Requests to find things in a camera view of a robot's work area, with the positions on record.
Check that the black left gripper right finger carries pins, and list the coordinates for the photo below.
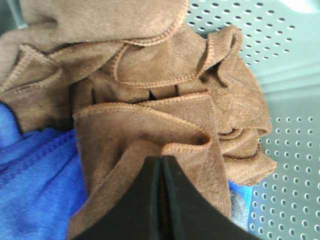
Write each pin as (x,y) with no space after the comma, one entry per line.
(191,216)

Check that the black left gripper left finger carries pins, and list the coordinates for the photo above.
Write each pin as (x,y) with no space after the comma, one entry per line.
(136,214)

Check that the brown microfiber towel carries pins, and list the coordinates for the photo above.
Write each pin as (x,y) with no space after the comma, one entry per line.
(189,97)

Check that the blue towel in basket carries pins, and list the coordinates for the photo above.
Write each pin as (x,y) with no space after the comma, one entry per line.
(41,181)

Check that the brown towel in basket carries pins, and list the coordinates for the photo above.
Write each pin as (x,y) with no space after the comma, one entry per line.
(67,40)

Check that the grey perforated laundry basket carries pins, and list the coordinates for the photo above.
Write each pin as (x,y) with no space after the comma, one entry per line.
(282,48)

